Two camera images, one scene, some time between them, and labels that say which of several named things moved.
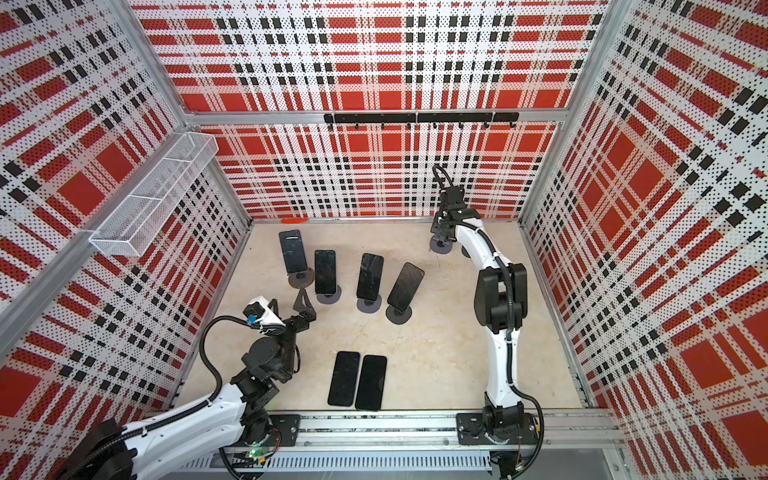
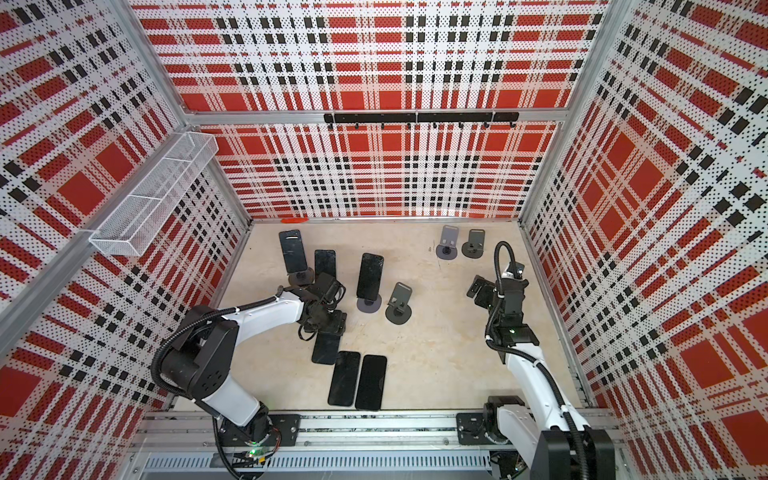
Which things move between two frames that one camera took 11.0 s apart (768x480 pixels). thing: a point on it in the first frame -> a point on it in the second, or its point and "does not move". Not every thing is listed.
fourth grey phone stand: (397, 317) does not move
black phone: (344, 379) does not move
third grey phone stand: (365, 305) does not move
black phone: (371, 383) does not move
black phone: (406, 287) -> (326, 348)
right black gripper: (438, 225) -> (488, 290)
